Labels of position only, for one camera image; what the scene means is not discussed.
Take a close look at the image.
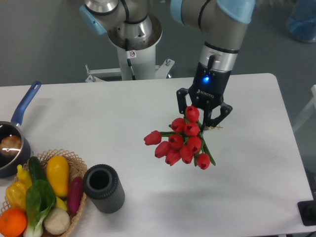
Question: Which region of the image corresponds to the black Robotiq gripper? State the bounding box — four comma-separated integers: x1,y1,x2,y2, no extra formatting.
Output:
176,63,233,127

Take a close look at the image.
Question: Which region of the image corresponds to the red tulip bouquet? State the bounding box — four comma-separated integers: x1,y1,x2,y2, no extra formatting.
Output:
144,106,216,170

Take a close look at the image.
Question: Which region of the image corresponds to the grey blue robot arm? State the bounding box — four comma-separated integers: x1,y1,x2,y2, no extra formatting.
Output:
79,0,255,130

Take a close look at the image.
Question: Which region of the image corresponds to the blue plastic bag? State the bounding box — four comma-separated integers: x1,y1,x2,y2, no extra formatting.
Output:
286,0,316,43

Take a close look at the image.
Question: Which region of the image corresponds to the dark grey ribbed vase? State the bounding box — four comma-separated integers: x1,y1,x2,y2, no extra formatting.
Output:
83,164,125,214

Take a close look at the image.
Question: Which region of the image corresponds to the woven wicker basket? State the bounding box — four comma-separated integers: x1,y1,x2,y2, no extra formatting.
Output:
0,148,88,237

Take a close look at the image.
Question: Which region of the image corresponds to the black device at edge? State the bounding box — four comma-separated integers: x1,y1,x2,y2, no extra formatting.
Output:
297,200,316,226

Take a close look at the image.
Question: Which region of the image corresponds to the purple sweet potato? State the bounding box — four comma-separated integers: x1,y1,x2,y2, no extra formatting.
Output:
67,176,83,214

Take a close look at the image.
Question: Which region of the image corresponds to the yellow squash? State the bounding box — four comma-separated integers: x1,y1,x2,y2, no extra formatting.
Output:
46,156,70,198

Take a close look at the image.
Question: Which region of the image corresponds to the yellow banana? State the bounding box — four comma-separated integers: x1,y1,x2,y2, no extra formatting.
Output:
56,197,68,211

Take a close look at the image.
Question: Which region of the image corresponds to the dark green cucumber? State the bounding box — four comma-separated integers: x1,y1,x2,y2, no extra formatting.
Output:
28,156,47,183

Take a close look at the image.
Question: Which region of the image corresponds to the green bok choy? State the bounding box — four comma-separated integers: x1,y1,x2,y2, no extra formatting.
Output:
23,180,56,237

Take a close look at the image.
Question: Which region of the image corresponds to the beige round bun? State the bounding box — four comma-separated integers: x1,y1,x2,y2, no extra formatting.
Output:
44,208,70,235

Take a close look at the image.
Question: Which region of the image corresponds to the brown bread roll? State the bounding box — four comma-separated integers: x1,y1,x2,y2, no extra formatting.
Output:
0,135,22,157

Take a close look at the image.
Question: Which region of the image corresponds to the yellow bell pepper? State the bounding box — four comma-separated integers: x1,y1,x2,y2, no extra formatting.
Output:
5,181,27,211

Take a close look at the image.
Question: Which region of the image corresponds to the orange fruit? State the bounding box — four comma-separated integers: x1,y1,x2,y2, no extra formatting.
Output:
0,208,27,237

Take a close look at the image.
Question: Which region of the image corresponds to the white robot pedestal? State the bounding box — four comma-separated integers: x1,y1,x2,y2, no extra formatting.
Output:
85,13,175,82

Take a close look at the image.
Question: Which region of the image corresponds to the blue handled saucepan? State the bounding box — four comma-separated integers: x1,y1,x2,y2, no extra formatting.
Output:
0,81,41,178

